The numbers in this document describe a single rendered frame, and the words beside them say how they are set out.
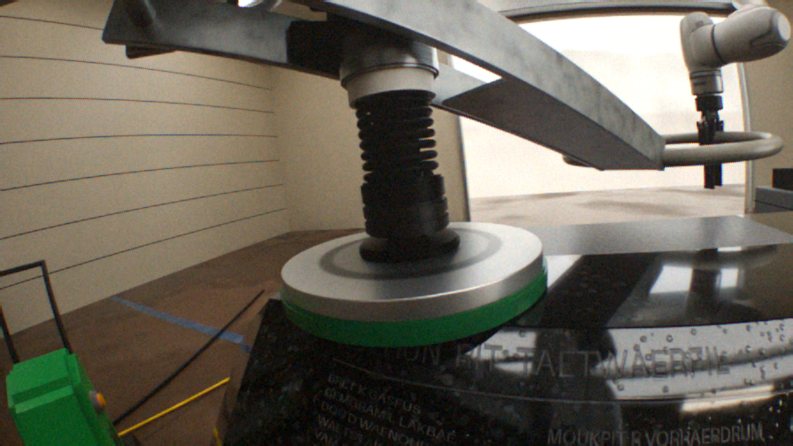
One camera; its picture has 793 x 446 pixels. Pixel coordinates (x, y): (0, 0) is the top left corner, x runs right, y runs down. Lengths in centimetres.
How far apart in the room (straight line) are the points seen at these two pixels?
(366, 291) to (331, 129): 581
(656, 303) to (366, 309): 17
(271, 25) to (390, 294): 25
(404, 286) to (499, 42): 19
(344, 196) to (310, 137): 134
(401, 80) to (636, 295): 22
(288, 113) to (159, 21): 632
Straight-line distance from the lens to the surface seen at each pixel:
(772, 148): 66
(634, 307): 22
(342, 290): 19
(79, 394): 123
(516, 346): 19
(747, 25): 89
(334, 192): 596
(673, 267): 29
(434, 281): 18
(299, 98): 648
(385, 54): 23
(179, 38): 32
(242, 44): 31
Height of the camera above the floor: 96
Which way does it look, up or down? 9 degrees down
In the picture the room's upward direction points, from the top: 7 degrees counter-clockwise
